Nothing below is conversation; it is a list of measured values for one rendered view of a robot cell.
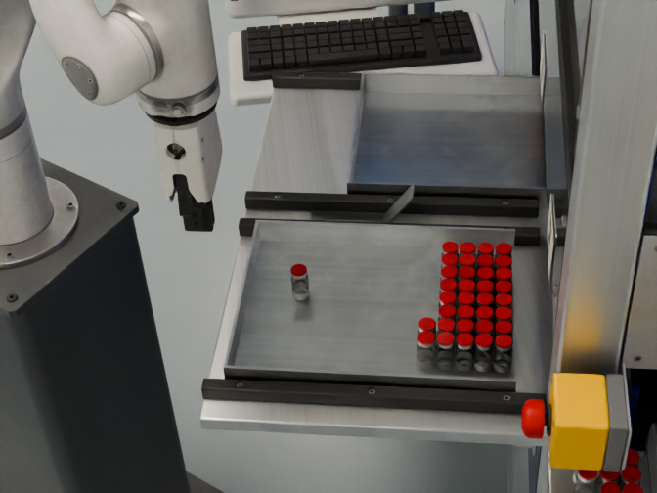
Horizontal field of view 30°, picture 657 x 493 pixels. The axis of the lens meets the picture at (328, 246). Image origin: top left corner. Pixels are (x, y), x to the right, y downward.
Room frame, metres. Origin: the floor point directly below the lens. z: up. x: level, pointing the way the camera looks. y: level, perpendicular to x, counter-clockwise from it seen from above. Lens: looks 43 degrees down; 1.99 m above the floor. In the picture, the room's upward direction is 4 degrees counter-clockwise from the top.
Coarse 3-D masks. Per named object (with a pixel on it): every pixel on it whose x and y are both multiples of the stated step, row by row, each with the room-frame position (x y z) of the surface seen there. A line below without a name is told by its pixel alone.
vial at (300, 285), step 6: (294, 276) 1.10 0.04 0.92; (300, 276) 1.09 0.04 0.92; (306, 276) 1.10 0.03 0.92; (294, 282) 1.10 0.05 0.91; (300, 282) 1.09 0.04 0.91; (306, 282) 1.10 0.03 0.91; (294, 288) 1.10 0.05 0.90; (300, 288) 1.09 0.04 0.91; (306, 288) 1.10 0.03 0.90; (294, 294) 1.10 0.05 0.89; (300, 294) 1.09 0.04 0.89; (306, 294) 1.10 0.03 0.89
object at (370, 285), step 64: (256, 256) 1.18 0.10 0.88; (320, 256) 1.17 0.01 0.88; (384, 256) 1.17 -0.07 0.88; (512, 256) 1.15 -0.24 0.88; (256, 320) 1.06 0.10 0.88; (320, 320) 1.06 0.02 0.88; (384, 320) 1.05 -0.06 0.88; (512, 320) 1.04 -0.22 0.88; (384, 384) 0.93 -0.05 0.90; (448, 384) 0.92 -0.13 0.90; (512, 384) 0.91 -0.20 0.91
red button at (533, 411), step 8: (528, 400) 0.80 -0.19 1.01; (536, 400) 0.80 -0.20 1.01; (528, 408) 0.79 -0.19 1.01; (536, 408) 0.79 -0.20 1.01; (544, 408) 0.79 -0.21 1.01; (528, 416) 0.78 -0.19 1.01; (536, 416) 0.78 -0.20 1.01; (544, 416) 0.78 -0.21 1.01; (528, 424) 0.78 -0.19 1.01; (536, 424) 0.78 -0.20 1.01; (544, 424) 0.78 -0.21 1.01; (528, 432) 0.77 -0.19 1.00; (536, 432) 0.77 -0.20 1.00
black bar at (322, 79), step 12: (276, 72) 1.57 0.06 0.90; (288, 72) 1.57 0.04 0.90; (300, 72) 1.57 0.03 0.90; (312, 72) 1.57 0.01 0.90; (324, 72) 1.56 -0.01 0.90; (276, 84) 1.56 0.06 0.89; (288, 84) 1.56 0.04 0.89; (300, 84) 1.55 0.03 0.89; (312, 84) 1.55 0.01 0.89; (324, 84) 1.55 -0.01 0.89; (336, 84) 1.55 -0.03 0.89; (348, 84) 1.54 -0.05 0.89; (360, 84) 1.54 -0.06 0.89
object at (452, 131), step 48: (384, 96) 1.52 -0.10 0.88; (432, 96) 1.51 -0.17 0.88; (480, 96) 1.50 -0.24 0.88; (528, 96) 1.50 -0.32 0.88; (384, 144) 1.40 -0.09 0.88; (432, 144) 1.39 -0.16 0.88; (480, 144) 1.39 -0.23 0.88; (528, 144) 1.38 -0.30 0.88; (384, 192) 1.27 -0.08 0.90; (432, 192) 1.26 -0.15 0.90; (480, 192) 1.25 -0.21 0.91; (528, 192) 1.25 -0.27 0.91
